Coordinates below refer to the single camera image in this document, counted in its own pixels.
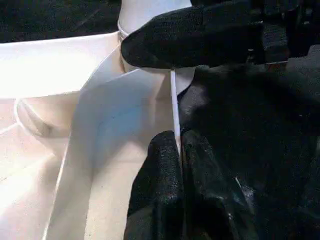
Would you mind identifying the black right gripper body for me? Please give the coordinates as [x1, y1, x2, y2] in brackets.
[249, 0, 320, 67]

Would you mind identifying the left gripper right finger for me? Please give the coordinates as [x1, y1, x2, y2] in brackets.
[180, 129, 256, 240]

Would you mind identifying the white plastic table leg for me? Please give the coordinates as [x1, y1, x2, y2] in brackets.
[117, 0, 193, 40]

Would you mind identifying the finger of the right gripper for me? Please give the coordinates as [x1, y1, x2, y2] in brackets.
[120, 1, 258, 71]

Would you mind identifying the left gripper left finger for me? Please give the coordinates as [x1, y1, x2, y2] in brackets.
[124, 131, 185, 240]

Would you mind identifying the white plastic table top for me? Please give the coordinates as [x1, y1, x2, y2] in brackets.
[0, 30, 198, 240]

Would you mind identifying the black work mat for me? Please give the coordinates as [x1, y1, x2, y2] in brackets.
[0, 0, 320, 240]

